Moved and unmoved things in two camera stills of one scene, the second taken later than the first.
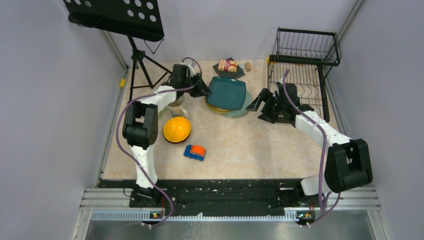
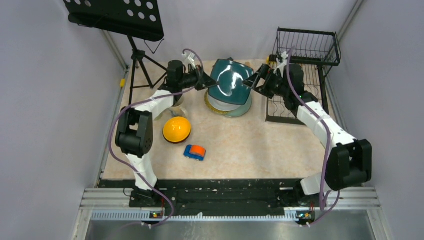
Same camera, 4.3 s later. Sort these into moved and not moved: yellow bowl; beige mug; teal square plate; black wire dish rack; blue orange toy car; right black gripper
Moved: right black gripper; teal square plate
Not moved: black wire dish rack; blue orange toy car; yellow bowl; beige mug
